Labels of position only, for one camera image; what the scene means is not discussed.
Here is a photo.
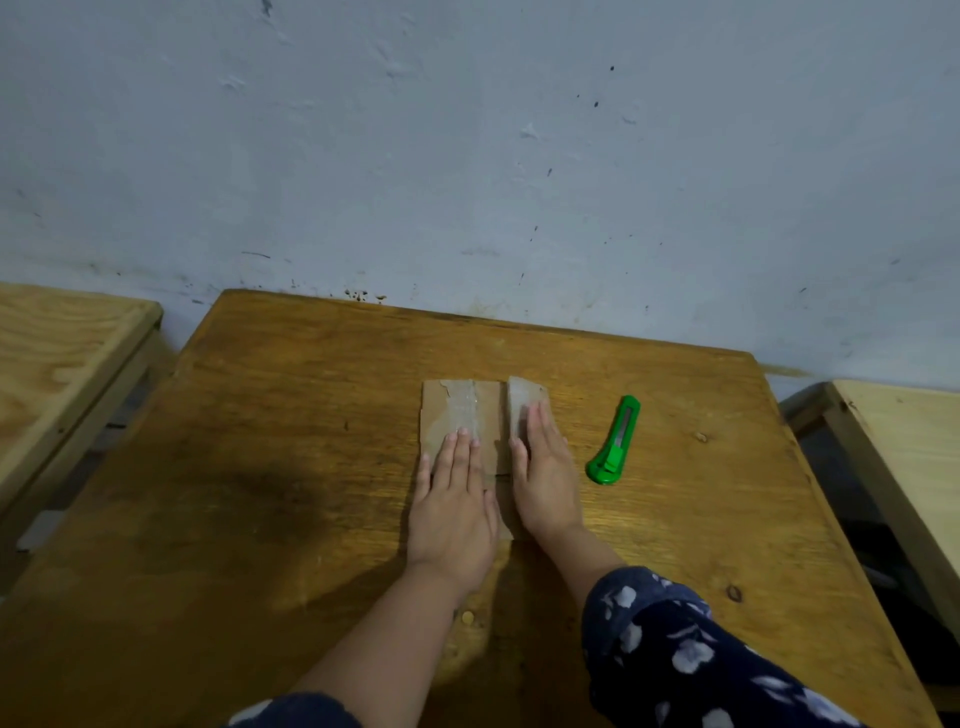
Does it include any person's left hand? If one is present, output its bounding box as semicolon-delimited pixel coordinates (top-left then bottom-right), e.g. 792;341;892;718
405;426;501;595

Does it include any person's right hand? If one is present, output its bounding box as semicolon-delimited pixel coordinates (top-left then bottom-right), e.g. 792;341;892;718
508;400;586;544

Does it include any taped brown cardboard piece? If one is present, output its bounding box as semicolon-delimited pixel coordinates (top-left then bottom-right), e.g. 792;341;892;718
418;375;551;543

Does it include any person's right forearm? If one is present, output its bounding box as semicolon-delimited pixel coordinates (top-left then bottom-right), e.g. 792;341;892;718
549;523;630;610

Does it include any person's left forearm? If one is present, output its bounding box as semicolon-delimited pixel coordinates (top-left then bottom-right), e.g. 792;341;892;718
288;561;483;728

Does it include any green utility knife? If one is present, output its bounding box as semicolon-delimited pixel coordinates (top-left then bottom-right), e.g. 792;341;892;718
584;394;643;486

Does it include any navy floral shirt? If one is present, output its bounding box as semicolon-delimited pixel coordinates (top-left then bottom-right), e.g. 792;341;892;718
225;565;865;728

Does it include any light wooden side table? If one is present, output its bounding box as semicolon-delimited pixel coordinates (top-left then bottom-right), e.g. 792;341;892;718
778;378;960;642
0;282;165;595

